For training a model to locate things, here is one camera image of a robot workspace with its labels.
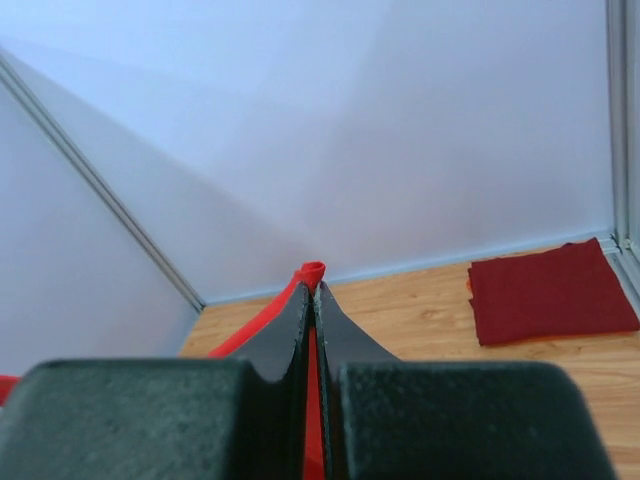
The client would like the left aluminium frame post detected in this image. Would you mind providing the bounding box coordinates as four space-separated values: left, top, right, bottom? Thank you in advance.
1 52 206 313

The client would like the right aluminium frame post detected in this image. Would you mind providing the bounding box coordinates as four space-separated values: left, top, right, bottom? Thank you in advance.
606 1 639 310

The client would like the bright red t shirt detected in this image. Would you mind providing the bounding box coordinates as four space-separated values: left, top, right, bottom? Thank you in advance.
0 260 329 480

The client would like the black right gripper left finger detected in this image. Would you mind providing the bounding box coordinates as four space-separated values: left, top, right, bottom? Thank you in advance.
0 282 311 480

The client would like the aluminium frame post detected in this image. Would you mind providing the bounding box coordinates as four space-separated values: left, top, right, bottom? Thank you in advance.
1 52 206 313
606 1 639 310

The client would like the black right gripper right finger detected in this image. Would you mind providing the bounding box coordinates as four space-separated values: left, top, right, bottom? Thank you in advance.
314 284 616 479

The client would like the folded dark red t shirt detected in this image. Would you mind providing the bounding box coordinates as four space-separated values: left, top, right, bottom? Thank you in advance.
468 238 639 346

